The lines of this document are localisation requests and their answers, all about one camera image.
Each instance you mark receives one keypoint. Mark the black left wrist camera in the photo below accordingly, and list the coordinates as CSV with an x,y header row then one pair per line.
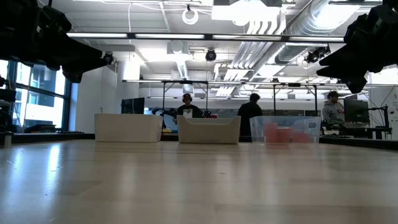
x,y
57,18

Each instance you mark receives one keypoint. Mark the black metal gantry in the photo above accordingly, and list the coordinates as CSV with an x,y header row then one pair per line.
x,y
293,84
185,82

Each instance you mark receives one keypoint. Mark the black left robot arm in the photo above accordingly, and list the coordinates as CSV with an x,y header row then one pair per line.
x,y
12,31

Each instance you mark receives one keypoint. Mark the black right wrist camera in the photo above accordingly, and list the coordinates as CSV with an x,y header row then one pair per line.
x,y
363,25

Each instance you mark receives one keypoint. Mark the black computer monitor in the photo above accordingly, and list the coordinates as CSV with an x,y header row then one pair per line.
x,y
132,106
357,111

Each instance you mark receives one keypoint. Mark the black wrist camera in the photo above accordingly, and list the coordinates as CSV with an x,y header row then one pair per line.
x,y
57,18
363,25

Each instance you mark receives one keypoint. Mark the person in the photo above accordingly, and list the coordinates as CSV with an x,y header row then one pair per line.
x,y
332,110
248,113
189,110

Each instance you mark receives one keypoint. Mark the orange wooden block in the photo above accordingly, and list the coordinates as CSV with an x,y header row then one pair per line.
x,y
270,132
301,137

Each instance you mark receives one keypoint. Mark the clear plastic bin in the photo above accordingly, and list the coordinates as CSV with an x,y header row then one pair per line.
x,y
258,130

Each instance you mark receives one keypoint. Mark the white plastic bin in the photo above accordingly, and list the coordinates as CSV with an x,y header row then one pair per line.
x,y
127,129

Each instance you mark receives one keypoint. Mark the black background robot arm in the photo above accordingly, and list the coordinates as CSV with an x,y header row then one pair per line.
x,y
169,112

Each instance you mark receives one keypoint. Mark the large glazed window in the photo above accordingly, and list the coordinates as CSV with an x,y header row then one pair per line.
x,y
46,93

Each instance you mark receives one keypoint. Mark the grey plastic bin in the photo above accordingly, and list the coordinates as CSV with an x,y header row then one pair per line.
x,y
208,132

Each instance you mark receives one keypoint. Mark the black ceiling spotlight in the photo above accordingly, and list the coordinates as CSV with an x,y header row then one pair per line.
x,y
211,55
317,54
108,58

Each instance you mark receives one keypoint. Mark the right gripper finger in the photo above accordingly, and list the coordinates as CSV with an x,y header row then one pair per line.
x,y
337,57
334,72

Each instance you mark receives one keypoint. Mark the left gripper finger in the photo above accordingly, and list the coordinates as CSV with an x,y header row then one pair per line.
x,y
84,66
81,56

